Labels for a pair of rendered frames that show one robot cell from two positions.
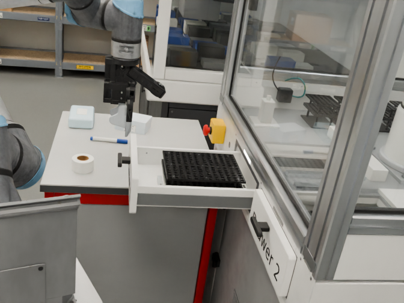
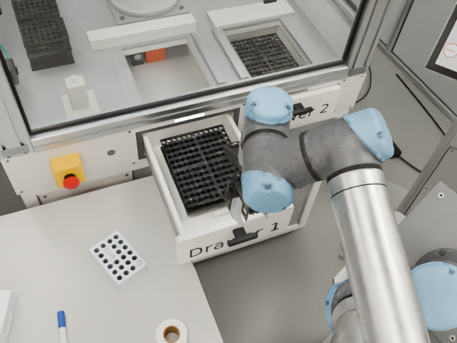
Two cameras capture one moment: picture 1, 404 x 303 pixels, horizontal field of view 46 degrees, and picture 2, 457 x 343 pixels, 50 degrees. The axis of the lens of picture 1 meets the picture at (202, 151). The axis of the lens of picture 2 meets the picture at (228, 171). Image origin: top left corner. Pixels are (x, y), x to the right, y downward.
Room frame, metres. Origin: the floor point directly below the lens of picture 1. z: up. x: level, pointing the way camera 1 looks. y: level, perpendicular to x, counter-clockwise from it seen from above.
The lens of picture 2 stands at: (1.40, 0.74, 1.87)
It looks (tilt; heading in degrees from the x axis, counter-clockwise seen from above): 53 degrees down; 255
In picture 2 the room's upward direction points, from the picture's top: 7 degrees clockwise
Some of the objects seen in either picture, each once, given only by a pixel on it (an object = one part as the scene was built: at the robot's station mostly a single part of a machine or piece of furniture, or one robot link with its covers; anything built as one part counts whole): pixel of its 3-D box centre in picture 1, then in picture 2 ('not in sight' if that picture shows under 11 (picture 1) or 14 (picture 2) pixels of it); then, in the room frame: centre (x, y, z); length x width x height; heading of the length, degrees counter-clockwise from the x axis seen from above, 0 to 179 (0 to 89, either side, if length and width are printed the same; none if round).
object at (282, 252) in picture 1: (269, 237); (292, 110); (0.97, -0.19, 0.87); 0.29 x 0.02 x 0.11; 12
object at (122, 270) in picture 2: not in sight; (118, 260); (1.49, 0.17, 0.78); 0.12 x 0.08 x 0.04; 123
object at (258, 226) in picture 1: (261, 226); (298, 108); (0.97, -0.16, 0.91); 0.07 x 0.04 x 0.01; 12
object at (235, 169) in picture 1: (201, 175); (205, 170); (1.26, -0.01, 0.87); 0.22 x 0.18 x 0.06; 102
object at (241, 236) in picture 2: (124, 160); (240, 235); (1.21, 0.21, 0.91); 0.07 x 0.04 x 0.01; 12
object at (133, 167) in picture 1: (133, 170); (234, 232); (1.21, 0.19, 0.87); 0.29 x 0.02 x 0.11; 12
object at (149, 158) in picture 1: (204, 176); (204, 168); (1.26, -0.02, 0.86); 0.40 x 0.26 x 0.06; 102
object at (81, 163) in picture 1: (82, 163); (171, 337); (1.39, 0.38, 0.78); 0.07 x 0.07 x 0.04
